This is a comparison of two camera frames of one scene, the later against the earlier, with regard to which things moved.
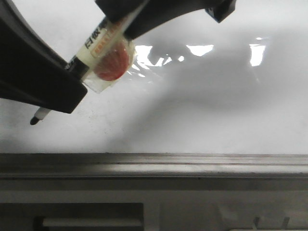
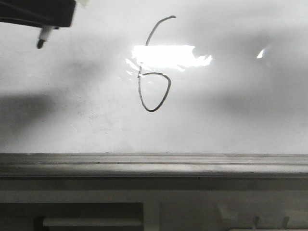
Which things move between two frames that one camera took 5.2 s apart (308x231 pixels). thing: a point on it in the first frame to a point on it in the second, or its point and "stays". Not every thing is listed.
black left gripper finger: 33,70 to 58,13
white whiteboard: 237,86 stays
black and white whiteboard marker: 99,44 to 45,31
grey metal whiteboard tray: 153,165 stays
